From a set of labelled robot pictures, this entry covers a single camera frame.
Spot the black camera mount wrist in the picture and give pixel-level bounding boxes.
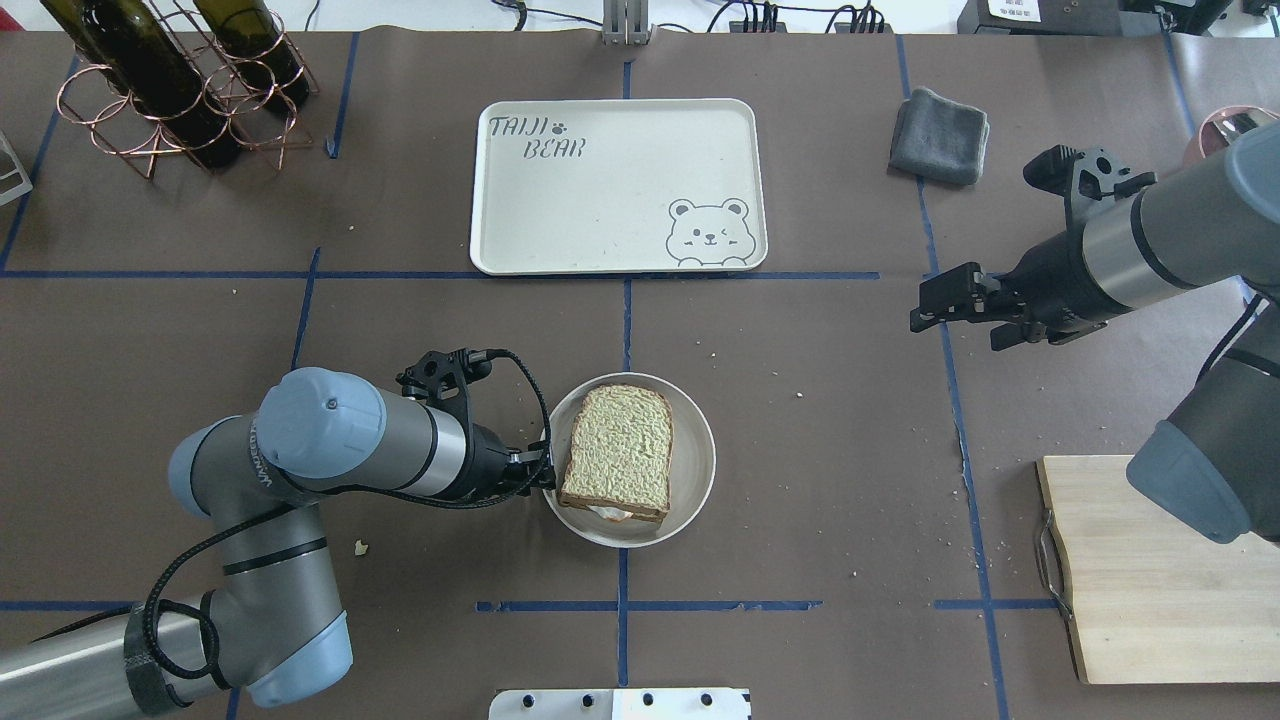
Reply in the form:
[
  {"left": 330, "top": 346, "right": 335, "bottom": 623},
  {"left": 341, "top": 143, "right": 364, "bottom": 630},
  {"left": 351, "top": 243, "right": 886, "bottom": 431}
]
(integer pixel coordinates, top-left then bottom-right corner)
[
  {"left": 396, "top": 348, "right": 492, "bottom": 425},
  {"left": 1021, "top": 143, "right": 1158, "bottom": 231}
]

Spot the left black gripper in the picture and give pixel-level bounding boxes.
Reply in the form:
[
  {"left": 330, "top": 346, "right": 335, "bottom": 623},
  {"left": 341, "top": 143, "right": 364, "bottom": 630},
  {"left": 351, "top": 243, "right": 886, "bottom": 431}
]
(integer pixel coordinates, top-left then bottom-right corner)
[{"left": 465, "top": 425, "right": 556, "bottom": 498}]

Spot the copper wire bottle rack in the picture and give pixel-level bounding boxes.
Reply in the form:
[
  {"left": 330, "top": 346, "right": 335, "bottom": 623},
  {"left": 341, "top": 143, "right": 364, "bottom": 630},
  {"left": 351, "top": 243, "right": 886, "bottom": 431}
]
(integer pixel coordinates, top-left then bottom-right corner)
[{"left": 45, "top": 1, "right": 317, "bottom": 179}]

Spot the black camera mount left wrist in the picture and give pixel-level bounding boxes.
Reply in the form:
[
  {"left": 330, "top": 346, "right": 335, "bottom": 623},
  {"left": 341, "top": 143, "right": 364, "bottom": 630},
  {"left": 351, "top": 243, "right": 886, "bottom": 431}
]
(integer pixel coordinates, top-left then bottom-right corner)
[{"left": 396, "top": 348, "right": 492, "bottom": 425}]

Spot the grey folded cloth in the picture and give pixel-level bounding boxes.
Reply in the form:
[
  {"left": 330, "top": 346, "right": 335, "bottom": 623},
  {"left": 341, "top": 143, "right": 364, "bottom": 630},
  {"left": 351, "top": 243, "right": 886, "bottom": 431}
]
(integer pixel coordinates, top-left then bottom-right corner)
[{"left": 888, "top": 87, "right": 989, "bottom": 186}]

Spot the white round plate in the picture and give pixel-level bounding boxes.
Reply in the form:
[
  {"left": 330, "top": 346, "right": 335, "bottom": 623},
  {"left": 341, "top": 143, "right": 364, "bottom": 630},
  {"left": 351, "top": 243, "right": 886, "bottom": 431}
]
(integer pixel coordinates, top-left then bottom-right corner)
[{"left": 541, "top": 372, "right": 717, "bottom": 550}]

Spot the dark wine bottle left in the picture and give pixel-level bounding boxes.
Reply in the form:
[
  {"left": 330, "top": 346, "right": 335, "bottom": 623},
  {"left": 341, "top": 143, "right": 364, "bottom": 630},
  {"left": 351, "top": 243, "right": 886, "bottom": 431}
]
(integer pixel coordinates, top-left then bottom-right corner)
[{"left": 41, "top": 1, "right": 241, "bottom": 169}]

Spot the pink bowl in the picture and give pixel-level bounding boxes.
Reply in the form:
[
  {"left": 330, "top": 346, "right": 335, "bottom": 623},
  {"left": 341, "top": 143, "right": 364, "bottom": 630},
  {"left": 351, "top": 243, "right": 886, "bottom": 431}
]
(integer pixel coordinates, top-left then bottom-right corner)
[{"left": 1181, "top": 105, "right": 1279, "bottom": 168}]

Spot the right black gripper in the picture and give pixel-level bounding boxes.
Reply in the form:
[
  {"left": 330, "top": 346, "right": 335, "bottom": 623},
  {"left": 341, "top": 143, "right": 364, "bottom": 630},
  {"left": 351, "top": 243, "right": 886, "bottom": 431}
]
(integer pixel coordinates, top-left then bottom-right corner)
[{"left": 909, "top": 232, "right": 1106, "bottom": 351}]

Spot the white wire cup rack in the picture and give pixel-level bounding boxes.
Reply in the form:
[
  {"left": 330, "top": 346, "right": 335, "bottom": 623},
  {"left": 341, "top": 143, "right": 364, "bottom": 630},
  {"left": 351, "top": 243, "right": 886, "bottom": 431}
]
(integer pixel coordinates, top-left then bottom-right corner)
[{"left": 0, "top": 133, "right": 33, "bottom": 208}]

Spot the toast bread slice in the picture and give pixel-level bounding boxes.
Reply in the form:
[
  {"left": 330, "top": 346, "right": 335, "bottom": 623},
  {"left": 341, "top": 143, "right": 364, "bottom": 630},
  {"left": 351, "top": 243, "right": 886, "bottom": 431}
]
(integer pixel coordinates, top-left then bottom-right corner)
[{"left": 556, "top": 384, "right": 673, "bottom": 523}]

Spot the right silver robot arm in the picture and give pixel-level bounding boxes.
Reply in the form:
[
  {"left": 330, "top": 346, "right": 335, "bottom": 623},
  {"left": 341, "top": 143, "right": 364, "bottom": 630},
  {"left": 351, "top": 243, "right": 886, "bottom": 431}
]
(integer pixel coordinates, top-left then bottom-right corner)
[{"left": 909, "top": 123, "right": 1279, "bottom": 544}]

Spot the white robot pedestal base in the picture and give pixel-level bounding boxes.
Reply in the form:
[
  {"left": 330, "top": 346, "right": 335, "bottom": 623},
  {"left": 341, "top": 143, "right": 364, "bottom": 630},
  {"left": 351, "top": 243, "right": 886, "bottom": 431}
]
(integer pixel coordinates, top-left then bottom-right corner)
[{"left": 488, "top": 687, "right": 753, "bottom": 719}]

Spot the dark wine bottle right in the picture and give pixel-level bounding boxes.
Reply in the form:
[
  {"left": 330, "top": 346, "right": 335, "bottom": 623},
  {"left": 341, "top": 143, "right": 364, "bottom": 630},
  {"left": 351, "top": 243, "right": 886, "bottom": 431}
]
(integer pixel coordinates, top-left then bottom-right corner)
[{"left": 195, "top": 1, "right": 311, "bottom": 117}]

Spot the dark wine bottle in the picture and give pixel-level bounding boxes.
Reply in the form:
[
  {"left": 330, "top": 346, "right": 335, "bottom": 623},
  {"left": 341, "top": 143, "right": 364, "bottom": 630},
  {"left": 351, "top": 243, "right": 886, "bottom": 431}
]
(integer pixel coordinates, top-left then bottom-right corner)
[
  {"left": 195, "top": 1, "right": 311, "bottom": 117},
  {"left": 41, "top": 1, "right": 241, "bottom": 169}
]

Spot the aluminium frame post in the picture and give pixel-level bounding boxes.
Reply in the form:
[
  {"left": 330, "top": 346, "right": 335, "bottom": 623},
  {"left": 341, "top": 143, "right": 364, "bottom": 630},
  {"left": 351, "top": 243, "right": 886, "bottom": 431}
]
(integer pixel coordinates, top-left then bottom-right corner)
[{"left": 602, "top": 0, "right": 653, "bottom": 46}]

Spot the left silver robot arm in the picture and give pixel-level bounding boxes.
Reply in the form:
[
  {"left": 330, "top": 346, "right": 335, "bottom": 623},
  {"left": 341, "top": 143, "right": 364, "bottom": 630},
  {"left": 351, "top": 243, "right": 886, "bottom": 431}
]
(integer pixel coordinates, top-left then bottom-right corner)
[{"left": 3, "top": 350, "right": 556, "bottom": 719}]

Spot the white bear tray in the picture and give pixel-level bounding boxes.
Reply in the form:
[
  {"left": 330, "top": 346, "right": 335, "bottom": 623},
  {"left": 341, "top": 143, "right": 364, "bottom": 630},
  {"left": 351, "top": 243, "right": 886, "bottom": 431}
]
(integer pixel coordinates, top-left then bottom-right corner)
[{"left": 468, "top": 97, "right": 769, "bottom": 275}]

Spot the fried egg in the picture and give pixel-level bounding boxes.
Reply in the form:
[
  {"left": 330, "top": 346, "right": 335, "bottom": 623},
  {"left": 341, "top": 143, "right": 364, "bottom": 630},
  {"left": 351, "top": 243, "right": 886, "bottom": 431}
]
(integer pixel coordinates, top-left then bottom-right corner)
[{"left": 588, "top": 505, "right": 635, "bottom": 523}]

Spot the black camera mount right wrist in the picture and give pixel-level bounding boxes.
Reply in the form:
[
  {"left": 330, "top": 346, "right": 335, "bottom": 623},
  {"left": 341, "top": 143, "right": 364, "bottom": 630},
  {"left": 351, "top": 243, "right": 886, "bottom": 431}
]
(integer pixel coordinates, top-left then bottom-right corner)
[{"left": 1021, "top": 143, "right": 1158, "bottom": 231}]

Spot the wooden cutting board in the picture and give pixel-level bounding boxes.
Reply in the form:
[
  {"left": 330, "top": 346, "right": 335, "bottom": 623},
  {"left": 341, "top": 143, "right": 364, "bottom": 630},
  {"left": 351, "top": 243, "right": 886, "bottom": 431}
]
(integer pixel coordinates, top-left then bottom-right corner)
[{"left": 1036, "top": 455, "right": 1279, "bottom": 685}]

